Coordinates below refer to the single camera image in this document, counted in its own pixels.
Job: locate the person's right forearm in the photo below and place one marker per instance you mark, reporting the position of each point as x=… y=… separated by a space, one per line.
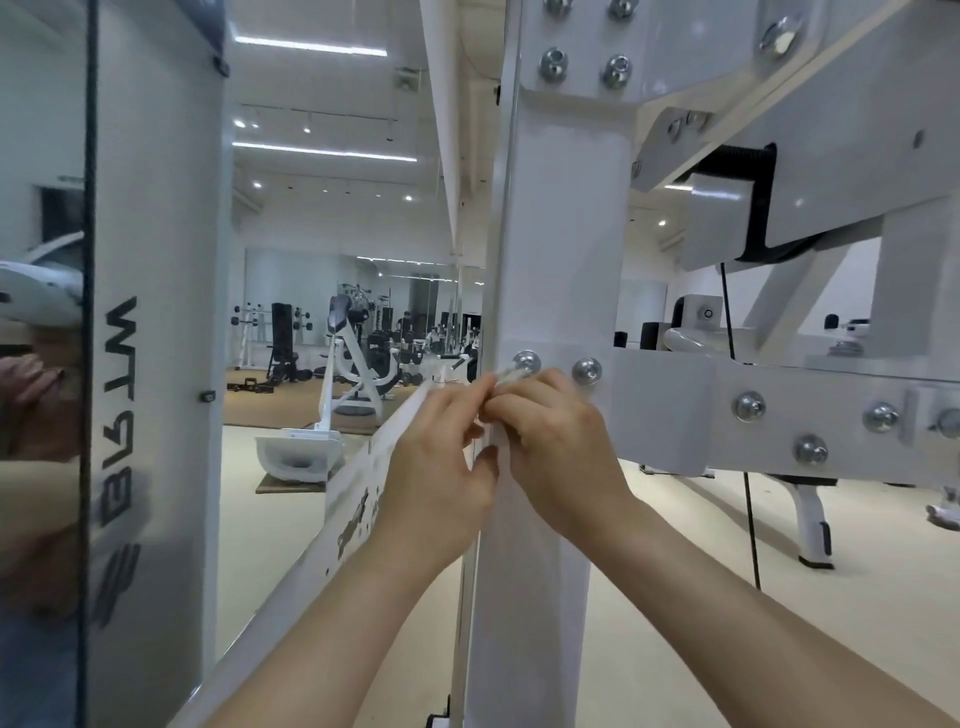
x=750 y=622

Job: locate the white cleaning wipe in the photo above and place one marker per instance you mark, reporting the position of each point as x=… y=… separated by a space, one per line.
x=504 y=373

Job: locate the person's left hand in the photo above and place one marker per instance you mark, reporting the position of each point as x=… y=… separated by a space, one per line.
x=435 y=487

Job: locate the person's right hand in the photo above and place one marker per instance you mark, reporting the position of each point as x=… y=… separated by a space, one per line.
x=562 y=457

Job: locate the white gym machine frame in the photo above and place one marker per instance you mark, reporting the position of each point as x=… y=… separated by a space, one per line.
x=555 y=225

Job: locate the person's left forearm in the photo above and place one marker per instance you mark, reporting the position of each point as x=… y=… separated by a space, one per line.
x=337 y=645

